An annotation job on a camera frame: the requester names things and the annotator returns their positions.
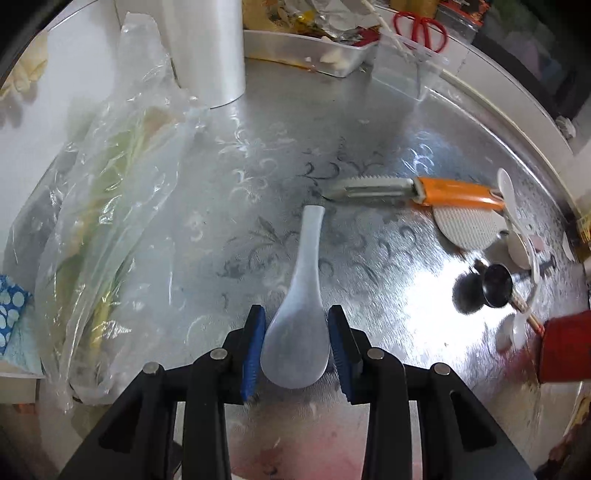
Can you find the white stick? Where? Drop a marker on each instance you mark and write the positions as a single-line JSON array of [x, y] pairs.
[[385, 27]]

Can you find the blue dotted cloth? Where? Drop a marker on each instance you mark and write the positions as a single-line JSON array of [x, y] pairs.
[[11, 309]]

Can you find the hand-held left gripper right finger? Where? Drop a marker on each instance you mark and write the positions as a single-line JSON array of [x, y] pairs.
[[341, 355]]

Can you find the black and red labelled jar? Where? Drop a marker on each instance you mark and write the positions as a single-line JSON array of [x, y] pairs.
[[461, 11]]

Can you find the yellowish rubber gloves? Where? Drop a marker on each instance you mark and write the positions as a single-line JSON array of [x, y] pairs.
[[25, 69]]

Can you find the yellow jar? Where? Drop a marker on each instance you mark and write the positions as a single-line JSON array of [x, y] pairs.
[[415, 5]]

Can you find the dark framed window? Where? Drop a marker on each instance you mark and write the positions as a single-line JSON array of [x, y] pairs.
[[531, 50]]

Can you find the clear plastic bag of vegetables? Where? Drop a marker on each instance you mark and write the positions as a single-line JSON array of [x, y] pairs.
[[115, 207]]

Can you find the crumpled foil packets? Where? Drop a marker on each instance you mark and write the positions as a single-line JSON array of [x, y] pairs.
[[332, 16]]

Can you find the crumpled white tissue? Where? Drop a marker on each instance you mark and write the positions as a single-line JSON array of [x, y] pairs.
[[564, 127]]

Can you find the red scissors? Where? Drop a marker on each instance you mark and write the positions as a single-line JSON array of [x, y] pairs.
[[419, 33]]

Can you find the wide white soup spoon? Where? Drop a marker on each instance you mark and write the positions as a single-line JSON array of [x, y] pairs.
[[511, 332]]

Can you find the red metal utensil holder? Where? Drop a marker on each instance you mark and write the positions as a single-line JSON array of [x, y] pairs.
[[568, 346]]

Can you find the white plastic bag roll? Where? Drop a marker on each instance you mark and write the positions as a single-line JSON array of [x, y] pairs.
[[207, 46]]

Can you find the white plastic piece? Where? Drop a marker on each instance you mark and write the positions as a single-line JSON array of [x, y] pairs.
[[568, 244]]

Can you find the clear plastic container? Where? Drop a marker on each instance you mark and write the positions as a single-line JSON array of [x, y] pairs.
[[401, 69]]

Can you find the smooth white rice paddle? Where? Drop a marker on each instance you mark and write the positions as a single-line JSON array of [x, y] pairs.
[[505, 189]]

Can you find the textured white rice paddle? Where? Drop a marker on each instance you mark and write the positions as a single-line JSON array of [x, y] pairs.
[[466, 226]]

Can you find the wooden chopsticks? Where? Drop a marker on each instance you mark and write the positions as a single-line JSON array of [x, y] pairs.
[[532, 317]]

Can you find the black ladle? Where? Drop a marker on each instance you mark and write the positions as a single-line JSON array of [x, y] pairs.
[[497, 286]]

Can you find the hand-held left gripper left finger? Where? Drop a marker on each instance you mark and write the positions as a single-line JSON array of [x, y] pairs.
[[253, 355]]

